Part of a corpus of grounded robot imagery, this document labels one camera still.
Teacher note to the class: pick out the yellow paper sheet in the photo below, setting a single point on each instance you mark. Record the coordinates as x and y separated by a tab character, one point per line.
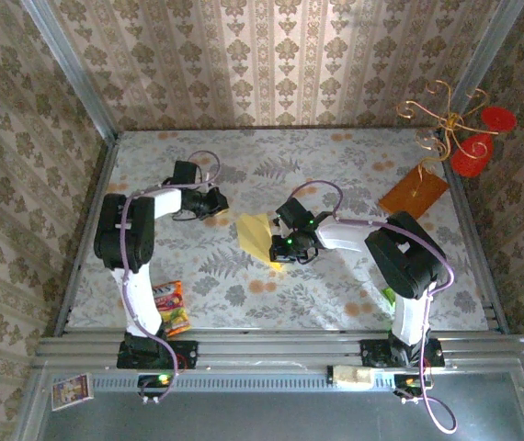
255	232

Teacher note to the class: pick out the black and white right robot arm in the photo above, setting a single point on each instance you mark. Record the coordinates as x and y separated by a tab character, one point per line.
404	262

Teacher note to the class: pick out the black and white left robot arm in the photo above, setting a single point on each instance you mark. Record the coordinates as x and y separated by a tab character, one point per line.
124	234

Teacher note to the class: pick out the orange brown square card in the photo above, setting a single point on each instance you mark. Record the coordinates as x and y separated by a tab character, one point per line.
416	193

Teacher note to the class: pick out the grey metal sheet panel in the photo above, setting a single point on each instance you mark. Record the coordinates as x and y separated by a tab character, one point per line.
266	418

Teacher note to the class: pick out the floral patterned table mat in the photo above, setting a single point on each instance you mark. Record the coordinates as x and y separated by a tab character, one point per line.
289	298

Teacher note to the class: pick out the small green packet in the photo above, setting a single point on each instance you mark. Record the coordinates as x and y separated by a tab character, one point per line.
388	295

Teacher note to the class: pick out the red orange candy bag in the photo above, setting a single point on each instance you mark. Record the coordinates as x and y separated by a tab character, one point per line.
175	312

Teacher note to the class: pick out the small controller board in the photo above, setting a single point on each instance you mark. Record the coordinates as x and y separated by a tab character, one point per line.
409	382
154	381

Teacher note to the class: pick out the red round disc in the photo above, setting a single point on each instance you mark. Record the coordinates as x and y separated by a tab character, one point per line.
471	156
498	119

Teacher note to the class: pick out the small picture card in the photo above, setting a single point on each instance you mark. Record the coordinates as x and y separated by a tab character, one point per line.
72	391

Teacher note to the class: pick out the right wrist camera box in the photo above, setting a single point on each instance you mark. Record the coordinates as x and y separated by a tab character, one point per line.
294	212

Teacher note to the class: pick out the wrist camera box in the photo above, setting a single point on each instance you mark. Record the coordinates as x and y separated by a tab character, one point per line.
185	172
294	212

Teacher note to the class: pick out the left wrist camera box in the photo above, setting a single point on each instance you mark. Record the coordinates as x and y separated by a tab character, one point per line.
185	172

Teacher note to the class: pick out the aluminium rail beam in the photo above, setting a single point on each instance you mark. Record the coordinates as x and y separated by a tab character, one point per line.
280	349

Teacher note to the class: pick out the aluminium side rail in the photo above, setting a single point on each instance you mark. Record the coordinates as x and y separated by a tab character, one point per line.
469	220
99	184

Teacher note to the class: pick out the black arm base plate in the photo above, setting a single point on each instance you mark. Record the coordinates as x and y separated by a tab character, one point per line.
184	353
377	353

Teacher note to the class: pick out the aluminium frame post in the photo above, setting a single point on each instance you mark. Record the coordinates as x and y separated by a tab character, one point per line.
74	69
490	46

